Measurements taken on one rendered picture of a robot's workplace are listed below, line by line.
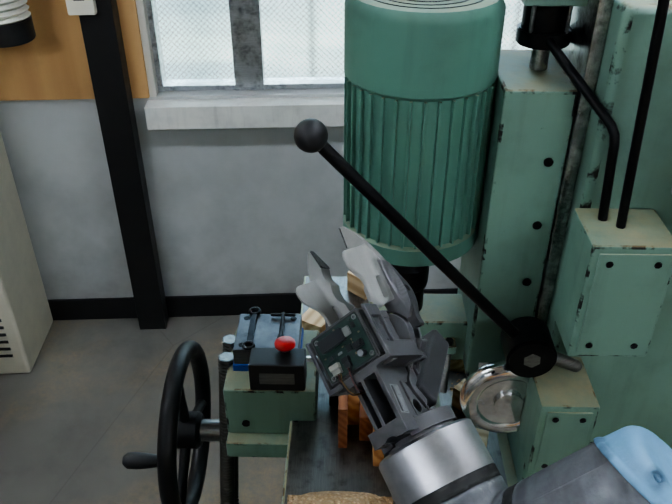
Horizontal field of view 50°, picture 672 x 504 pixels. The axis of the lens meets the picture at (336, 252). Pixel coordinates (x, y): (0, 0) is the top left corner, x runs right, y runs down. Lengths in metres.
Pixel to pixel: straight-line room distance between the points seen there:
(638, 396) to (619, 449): 0.52
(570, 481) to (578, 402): 0.37
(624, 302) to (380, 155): 0.31
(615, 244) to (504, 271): 0.18
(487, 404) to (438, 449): 0.38
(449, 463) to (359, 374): 0.10
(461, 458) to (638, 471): 0.14
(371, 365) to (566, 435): 0.39
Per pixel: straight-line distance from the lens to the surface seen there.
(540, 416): 0.92
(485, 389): 0.97
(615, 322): 0.85
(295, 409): 1.09
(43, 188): 2.59
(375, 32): 0.78
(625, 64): 0.79
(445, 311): 1.04
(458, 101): 0.81
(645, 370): 1.04
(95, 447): 2.38
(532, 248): 0.92
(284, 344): 1.04
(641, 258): 0.81
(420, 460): 0.61
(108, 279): 2.74
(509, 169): 0.86
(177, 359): 1.15
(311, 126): 0.73
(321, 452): 1.07
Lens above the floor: 1.71
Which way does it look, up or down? 34 degrees down
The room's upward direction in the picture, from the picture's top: straight up
